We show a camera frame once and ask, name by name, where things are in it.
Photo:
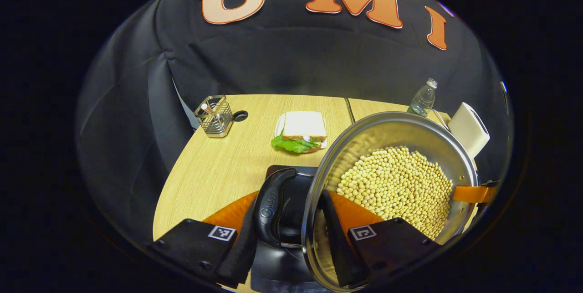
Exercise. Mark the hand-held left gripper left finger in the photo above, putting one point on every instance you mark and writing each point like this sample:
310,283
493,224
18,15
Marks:
243,247

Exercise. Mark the pile of soybeans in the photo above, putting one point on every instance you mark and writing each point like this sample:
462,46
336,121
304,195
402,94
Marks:
396,183

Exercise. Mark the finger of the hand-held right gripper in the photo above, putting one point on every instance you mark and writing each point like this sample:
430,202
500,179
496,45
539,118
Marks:
469,193

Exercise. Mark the sandwich with lettuce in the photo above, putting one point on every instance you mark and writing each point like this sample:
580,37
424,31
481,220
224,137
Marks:
303,124

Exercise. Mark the clear water bottle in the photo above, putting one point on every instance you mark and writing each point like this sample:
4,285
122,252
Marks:
423,99

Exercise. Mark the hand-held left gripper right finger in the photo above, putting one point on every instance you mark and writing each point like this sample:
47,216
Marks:
337,238

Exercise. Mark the white toaster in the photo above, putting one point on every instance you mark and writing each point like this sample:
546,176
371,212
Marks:
467,131

